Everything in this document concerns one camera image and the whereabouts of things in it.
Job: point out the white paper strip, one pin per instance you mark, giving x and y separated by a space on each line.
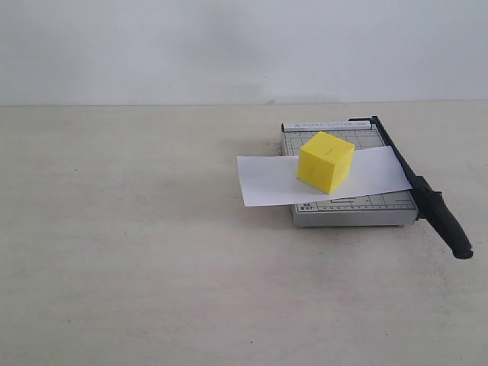
272 181

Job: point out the black cutter blade arm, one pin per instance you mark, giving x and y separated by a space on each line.
431 204

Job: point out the grey paper cutter base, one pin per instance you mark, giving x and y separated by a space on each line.
390 209

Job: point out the yellow foam cube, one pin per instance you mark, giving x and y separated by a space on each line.
325 161

